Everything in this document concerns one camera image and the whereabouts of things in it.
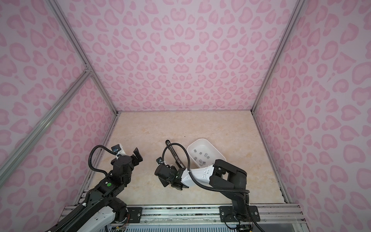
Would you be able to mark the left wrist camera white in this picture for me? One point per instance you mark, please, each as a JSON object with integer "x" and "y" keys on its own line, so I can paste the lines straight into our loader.
{"x": 118, "y": 151}

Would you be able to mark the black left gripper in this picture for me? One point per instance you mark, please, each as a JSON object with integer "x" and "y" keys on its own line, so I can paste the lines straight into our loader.
{"x": 135, "y": 161}

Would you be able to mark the white plastic tray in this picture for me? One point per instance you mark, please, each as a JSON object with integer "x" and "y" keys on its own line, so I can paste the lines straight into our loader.
{"x": 203, "y": 153}

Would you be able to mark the aluminium frame corner post right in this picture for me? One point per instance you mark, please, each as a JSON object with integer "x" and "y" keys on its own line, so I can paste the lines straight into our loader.
{"x": 285, "y": 38}

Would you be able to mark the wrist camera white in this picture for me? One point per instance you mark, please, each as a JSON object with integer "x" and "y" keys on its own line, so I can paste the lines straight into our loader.
{"x": 160, "y": 161}
{"x": 118, "y": 151}

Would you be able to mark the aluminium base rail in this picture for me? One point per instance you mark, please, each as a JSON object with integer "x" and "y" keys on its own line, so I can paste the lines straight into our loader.
{"x": 196, "y": 211}

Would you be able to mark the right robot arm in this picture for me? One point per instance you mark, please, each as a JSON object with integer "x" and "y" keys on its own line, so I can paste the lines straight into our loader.
{"x": 221, "y": 177}

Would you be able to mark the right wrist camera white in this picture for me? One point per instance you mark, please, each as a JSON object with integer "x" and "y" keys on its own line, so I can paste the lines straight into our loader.
{"x": 160, "y": 161}

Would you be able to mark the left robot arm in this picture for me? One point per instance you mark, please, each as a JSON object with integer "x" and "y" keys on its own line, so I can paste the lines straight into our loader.
{"x": 105, "y": 192}

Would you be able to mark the aluminium frame corner post left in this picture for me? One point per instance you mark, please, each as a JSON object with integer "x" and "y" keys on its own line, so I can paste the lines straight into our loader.
{"x": 73, "y": 39}

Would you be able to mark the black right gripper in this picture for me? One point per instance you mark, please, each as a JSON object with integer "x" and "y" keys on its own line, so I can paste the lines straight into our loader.
{"x": 162, "y": 181}

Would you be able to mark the aluminium frame corner post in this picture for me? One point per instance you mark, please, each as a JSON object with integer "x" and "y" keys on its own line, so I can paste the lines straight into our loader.
{"x": 73, "y": 39}
{"x": 285, "y": 38}

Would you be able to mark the aluminium diagonal frame bar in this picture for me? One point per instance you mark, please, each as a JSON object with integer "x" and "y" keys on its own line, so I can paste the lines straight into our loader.
{"x": 19, "y": 154}

